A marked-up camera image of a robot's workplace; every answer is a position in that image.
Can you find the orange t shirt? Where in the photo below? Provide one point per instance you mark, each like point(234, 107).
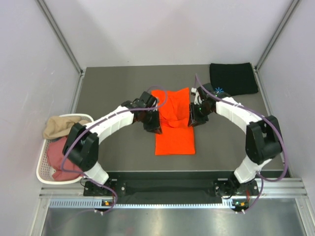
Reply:
point(177, 138)

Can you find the white laundry basket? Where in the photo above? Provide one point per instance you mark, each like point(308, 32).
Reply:
point(44, 171)

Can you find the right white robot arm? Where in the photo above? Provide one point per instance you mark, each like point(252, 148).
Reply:
point(262, 133)

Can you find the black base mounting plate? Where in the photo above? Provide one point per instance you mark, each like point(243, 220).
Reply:
point(171, 187)

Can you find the slotted cable duct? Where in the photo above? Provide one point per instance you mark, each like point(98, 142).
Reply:
point(104, 204)

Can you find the beige t shirt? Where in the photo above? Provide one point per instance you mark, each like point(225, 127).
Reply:
point(58, 127)

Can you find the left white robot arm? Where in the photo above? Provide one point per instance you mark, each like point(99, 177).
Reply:
point(82, 144)

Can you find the folded black t shirt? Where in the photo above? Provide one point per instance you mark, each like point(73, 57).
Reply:
point(234, 79)

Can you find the pink t shirt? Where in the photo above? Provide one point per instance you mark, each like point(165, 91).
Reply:
point(55, 157)

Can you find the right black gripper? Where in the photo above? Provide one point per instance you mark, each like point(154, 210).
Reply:
point(195, 120)

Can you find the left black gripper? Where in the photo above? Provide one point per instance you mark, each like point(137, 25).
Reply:
point(154, 127)

